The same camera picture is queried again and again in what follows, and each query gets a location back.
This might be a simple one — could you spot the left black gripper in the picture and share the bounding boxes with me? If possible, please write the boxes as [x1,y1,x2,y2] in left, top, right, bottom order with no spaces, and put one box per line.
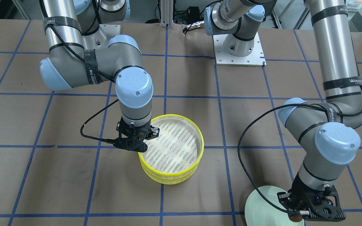
[277,175,326,216]

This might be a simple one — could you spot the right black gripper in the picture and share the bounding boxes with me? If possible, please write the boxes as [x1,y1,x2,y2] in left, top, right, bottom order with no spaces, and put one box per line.
[116,118,160,142]

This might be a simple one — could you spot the yellow steamer layer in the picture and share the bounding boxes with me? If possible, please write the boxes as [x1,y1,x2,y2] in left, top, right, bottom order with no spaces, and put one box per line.
[139,114,204,178]
[141,164,197,185]

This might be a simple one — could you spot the brown steamed bun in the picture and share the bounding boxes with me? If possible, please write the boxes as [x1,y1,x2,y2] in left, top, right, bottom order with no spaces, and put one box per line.
[288,214,303,222]

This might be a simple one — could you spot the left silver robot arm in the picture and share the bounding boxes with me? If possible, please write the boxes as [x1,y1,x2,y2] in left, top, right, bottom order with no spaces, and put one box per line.
[237,0,362,222]

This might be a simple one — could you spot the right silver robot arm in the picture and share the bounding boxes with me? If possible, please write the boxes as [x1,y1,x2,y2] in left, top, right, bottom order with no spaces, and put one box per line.
[39,0,159,143]

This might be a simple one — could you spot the light green plate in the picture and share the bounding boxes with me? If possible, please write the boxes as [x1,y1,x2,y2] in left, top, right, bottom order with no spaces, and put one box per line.
[244,186,304,226]

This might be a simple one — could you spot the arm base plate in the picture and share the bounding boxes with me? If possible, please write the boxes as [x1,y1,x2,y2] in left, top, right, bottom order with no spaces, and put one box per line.
[212,33,267,67]
[93,24,121,50]

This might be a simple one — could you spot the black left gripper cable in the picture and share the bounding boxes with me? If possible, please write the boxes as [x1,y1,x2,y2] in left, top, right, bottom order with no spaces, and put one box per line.
[237,82,362,214]

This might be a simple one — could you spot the aluminium frame post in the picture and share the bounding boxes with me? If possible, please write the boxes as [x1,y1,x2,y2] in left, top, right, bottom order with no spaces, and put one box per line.
[160,0,174,29]

